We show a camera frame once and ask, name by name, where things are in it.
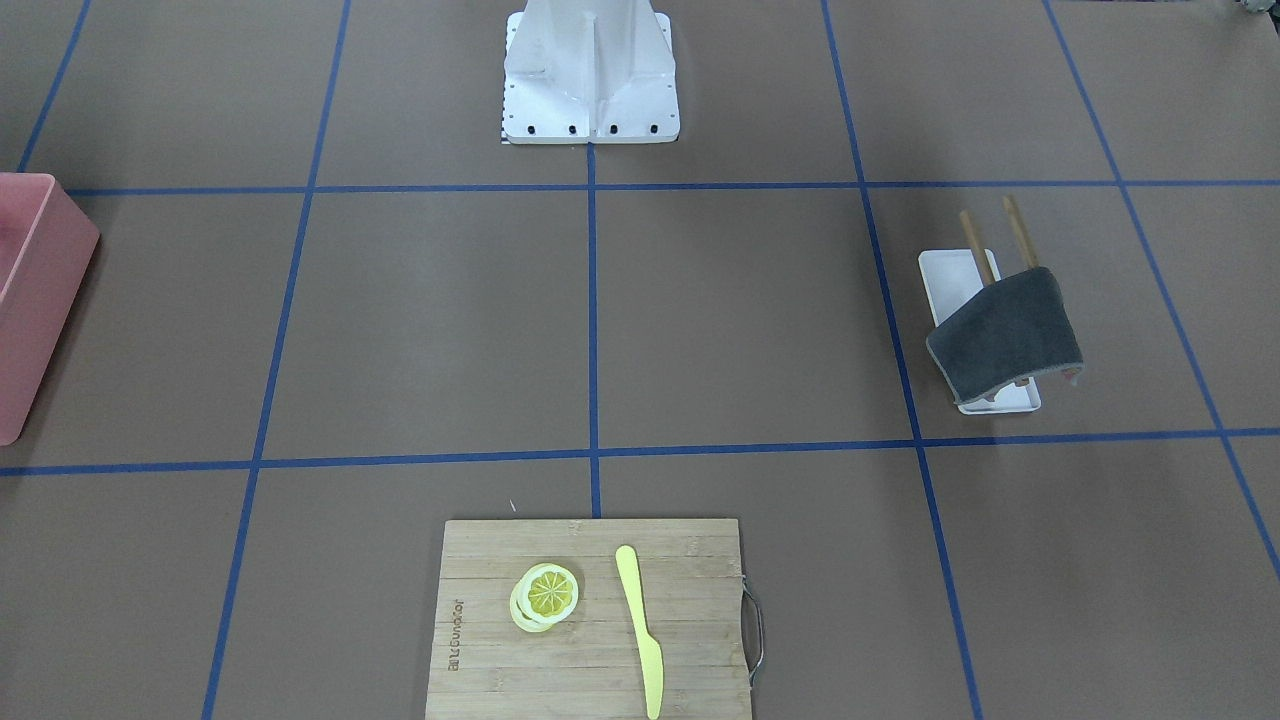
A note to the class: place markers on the grey cleaning cloth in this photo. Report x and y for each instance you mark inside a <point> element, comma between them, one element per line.
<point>1059,352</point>

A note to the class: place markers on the bamboo cutting board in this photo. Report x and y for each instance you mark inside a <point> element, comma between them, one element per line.
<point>587,667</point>

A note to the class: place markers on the yellow lemon slices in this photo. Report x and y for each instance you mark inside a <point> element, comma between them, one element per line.
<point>543,597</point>

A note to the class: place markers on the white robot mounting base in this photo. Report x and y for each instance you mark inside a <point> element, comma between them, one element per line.
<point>589,72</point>

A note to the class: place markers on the yellow plastic knife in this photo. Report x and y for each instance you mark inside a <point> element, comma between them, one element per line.
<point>648,648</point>

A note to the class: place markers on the white rectangular tray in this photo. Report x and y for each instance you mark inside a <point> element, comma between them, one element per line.
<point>951,278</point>

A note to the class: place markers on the wooden chopstick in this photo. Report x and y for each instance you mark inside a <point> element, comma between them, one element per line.
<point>975,245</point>
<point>1018,232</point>

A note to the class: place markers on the pink plastic bin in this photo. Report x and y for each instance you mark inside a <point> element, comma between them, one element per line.
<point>48,242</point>

